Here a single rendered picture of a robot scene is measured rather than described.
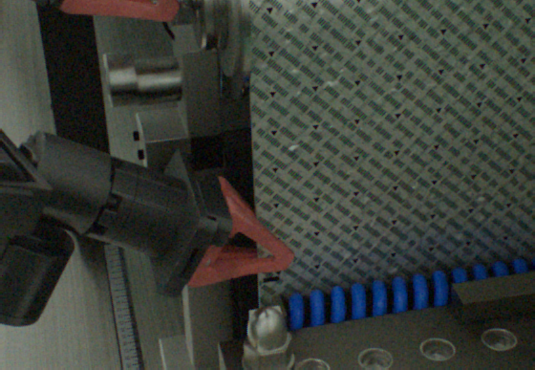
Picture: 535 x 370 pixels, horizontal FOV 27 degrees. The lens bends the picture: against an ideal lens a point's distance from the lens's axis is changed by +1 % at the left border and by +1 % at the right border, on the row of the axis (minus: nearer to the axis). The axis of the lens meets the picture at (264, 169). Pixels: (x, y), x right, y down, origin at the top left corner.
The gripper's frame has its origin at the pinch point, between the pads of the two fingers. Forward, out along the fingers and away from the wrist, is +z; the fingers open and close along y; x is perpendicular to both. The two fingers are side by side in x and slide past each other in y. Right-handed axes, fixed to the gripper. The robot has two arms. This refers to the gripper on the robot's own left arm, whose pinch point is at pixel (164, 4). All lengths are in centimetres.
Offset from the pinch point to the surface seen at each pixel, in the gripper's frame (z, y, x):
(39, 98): 9, -59, -31
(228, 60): 4.5, 5.0, 0.0
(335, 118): 12.2, 7.7, 0.9
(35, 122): 9, -52, -32
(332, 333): 20.1, 11.6, -11.9
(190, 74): 4.2, 0.6, -3.3
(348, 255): 20.1, 6.9, -7.8
